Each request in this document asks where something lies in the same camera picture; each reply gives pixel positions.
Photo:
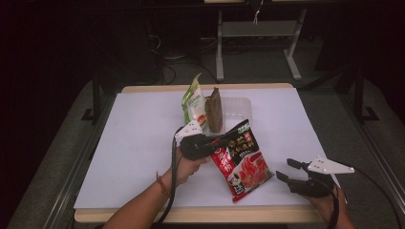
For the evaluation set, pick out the person's left hand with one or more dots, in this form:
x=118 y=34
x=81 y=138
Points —
x=187 y=168

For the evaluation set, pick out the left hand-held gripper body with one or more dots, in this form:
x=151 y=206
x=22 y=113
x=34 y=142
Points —
x=196 y=146

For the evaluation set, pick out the red and black food packet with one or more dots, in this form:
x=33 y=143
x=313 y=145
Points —
x=245 y=165

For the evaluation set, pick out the white table sheet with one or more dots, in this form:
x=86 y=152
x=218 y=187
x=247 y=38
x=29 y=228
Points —
x=140 y=133

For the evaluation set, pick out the green and white food packet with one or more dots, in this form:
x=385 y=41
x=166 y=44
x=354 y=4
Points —
x=195 y=103

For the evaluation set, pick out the gold and brown food packet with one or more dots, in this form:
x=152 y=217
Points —
x=215 y=111

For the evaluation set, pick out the black metal stand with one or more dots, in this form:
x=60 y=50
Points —
x=96 y=98
x=359 y=95

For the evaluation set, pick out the white metal desk frame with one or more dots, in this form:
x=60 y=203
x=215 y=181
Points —
x=254 y=29

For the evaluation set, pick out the person's right hand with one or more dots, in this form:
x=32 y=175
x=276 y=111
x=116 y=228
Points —
x=324 y=206

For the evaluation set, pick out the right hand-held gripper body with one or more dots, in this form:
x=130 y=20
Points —
x=313 y=184

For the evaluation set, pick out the clear plastic container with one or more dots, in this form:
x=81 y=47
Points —
x=238 y=108

